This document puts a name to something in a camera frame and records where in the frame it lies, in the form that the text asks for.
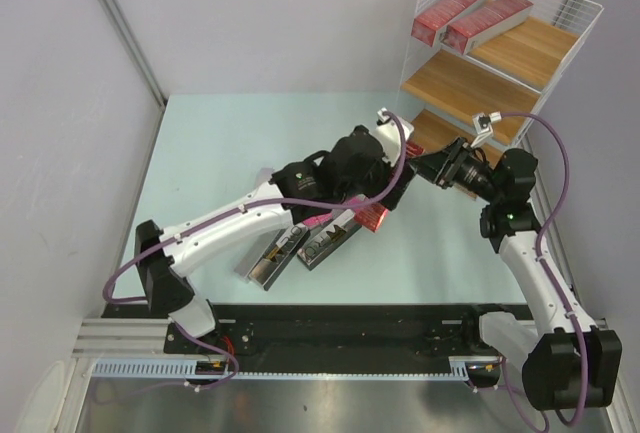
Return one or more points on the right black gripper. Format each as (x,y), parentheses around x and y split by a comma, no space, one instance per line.
(442,168)

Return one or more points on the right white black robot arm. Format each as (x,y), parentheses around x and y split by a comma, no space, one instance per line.
(567,362)

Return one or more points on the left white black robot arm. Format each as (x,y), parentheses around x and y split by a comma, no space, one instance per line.
(366,164)

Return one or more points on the silver WR toothpaste box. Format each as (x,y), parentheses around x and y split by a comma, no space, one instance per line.
(328,238)

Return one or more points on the pink toothpaste box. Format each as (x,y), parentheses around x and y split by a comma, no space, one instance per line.
(322,219)

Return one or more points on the silver O toothpaste box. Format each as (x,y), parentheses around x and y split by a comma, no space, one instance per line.
(277,254)

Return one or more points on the flat silver toothpaste box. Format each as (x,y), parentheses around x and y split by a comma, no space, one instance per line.
(250,258)

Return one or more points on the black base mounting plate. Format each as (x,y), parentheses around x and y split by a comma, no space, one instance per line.
(345,340)

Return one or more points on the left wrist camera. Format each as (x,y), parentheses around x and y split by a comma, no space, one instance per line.
(392,132)

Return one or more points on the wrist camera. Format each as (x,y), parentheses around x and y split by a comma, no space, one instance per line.
(483,124)
(392,132)

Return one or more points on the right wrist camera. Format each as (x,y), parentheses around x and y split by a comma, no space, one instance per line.
(483,124)

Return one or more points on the white wire wooden shelf rack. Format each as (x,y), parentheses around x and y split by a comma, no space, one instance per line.
(515,70)

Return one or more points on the slotted cable duct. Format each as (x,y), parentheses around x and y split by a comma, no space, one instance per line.
(159,369)

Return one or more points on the aluminium rail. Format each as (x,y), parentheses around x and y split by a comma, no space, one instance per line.
(121,338)

